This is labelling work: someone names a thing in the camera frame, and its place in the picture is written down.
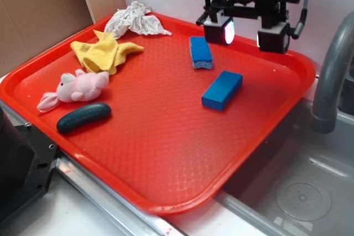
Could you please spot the pink plush bunny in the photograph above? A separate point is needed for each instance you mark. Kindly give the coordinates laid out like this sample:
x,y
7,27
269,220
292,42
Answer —
x,y
81,87

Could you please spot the crumpled white cloth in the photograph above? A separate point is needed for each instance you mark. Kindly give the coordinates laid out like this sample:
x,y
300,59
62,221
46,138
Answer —
x,y
136,18

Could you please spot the grey sink basin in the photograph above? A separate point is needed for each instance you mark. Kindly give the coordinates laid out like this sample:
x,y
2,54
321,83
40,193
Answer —
x,y
297,182

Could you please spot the blue rectangular block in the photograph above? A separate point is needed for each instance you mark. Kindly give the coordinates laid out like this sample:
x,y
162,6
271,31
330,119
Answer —
x,y
222,90

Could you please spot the blue sponge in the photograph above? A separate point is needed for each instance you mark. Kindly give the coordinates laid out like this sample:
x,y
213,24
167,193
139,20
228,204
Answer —
x,y
200,53

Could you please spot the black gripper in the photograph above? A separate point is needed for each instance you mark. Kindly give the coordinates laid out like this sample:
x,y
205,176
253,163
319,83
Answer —
x,y
219,28

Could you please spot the dark green toy cucumber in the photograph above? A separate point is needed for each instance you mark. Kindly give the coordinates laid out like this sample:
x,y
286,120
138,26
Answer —
x,y
82,116

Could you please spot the grey sink faucet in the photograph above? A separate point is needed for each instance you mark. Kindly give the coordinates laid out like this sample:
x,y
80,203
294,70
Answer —
x,y
335,85

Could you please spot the yellow knitted cloth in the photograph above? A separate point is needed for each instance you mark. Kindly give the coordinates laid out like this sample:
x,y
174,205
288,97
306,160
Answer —
x,y
105,55

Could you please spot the red plastic tray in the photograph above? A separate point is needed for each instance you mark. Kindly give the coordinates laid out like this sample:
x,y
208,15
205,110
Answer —
x,y
160,148

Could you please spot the brown cardboard panel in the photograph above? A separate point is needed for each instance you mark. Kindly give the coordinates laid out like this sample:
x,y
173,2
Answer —
x,y
30,27

